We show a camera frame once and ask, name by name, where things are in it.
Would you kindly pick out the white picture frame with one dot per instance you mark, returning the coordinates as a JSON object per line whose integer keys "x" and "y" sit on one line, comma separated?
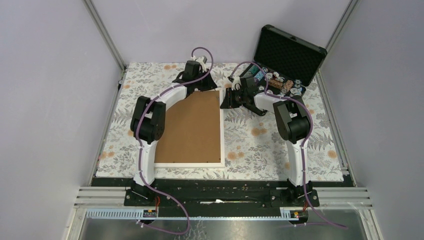
{"x": 194, "y": 133}

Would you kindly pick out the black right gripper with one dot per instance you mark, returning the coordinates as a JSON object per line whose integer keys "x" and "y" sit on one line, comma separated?
{"x": 227, "y": 103}

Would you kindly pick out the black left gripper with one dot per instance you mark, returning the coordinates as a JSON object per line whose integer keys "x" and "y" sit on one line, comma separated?
{"x": 211, "y": 84}

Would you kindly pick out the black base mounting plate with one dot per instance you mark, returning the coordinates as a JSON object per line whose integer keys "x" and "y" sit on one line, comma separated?
{"x": 207, "y": 198}

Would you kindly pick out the black poker chip case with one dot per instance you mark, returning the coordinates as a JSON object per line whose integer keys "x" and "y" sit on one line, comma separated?
{"x": 287, "y": 61}

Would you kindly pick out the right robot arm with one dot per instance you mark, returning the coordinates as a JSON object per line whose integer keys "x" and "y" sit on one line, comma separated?
{"x": 294, "y": 124}

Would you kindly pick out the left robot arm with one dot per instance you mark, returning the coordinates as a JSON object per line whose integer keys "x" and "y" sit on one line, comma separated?
{"x": 149, "y": 115}

